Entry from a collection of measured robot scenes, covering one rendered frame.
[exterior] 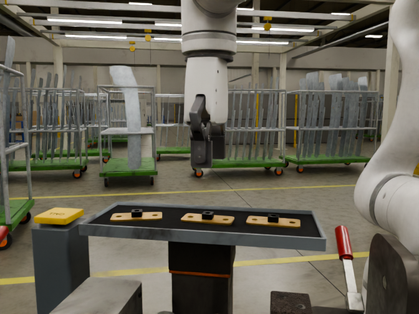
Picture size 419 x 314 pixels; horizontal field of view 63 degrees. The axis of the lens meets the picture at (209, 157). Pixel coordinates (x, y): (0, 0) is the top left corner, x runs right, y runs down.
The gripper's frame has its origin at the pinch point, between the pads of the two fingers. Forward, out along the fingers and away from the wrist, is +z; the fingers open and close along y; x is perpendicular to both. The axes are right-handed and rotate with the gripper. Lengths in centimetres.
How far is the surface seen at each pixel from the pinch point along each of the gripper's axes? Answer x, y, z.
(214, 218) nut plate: 0.8, -0.4, 10.3
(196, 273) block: -1.1, 4.1, 18.0
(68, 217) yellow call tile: -23.8, 4.2, 10.6
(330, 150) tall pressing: 84, -770, 85
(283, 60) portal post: -47, -1168, -171
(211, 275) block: 1.3, 3.9, 18.1
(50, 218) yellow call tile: -26.5, 5.3, 10.7
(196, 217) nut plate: -2.2, 0.0, 10.3
